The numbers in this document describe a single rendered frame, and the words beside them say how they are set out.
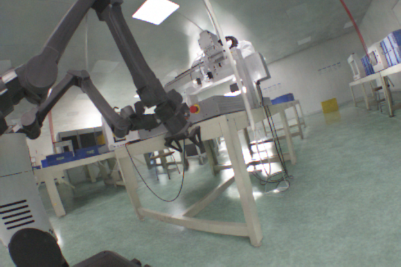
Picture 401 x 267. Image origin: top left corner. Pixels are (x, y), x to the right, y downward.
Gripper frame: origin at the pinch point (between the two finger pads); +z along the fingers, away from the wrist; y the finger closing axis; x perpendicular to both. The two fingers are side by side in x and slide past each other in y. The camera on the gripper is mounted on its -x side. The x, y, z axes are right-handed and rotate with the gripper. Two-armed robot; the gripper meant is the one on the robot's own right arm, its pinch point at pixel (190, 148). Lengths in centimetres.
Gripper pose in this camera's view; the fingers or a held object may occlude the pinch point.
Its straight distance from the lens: 66.1
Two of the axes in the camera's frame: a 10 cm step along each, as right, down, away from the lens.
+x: -3.2, 5.5, -7.7
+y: -8.1, 2.7, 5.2
